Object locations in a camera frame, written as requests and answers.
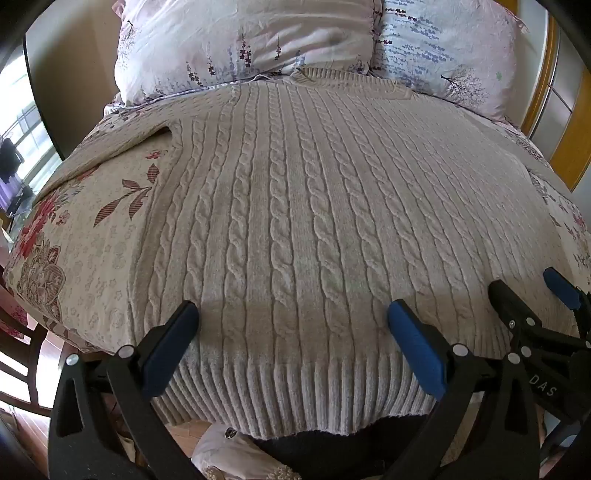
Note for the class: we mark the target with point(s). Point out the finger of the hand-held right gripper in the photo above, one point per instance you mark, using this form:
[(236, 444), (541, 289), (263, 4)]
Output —
[(561, 286), (517, 314)]

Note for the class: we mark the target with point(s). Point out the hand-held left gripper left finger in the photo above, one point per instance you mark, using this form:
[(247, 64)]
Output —
[(171, 350)]

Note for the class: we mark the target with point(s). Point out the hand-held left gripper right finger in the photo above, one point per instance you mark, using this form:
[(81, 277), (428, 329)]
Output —
[(415, 346)]

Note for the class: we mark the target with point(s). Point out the white beaded garment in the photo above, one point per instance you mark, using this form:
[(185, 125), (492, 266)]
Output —
[(231, 452)]

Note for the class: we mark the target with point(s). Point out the person's dark trousers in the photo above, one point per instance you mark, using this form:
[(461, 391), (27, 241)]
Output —
[(341, 447)]

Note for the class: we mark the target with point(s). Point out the floral bed sheet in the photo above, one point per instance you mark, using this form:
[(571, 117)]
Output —
[(83, 258)]

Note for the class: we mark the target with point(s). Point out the dark wooden chair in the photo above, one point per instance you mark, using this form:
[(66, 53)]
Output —
[(27, 350)]

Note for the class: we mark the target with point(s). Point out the window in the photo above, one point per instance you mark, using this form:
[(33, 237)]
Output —
[(27, 120)]

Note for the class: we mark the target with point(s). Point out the blue floral pillow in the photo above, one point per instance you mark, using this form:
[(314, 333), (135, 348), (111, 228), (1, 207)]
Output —
[(438, 37)]

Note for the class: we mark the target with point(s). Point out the pink floral pillow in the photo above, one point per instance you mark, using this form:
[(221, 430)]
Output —
[(207, 37)]

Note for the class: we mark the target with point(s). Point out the yellow wooden frame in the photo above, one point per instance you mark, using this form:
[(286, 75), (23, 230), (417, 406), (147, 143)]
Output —
[(572, 147)]

